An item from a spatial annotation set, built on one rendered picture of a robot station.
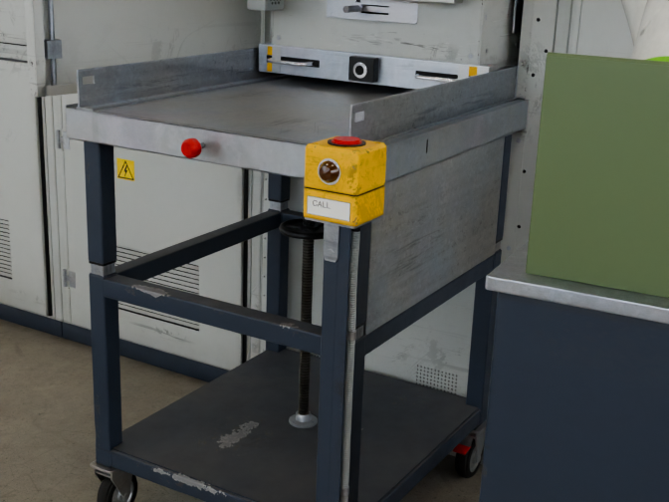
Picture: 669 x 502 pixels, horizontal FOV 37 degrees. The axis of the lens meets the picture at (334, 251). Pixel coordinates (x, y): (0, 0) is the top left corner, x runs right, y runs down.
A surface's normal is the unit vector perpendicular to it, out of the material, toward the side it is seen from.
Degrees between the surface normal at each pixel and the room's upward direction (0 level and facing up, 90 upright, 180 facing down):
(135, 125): 90
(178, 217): 90
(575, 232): 90
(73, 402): 0
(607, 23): 90
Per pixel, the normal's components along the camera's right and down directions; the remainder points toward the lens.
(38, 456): 0.04, -0.95
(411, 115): 0.86, 0.18
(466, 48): -0.51, 0.24
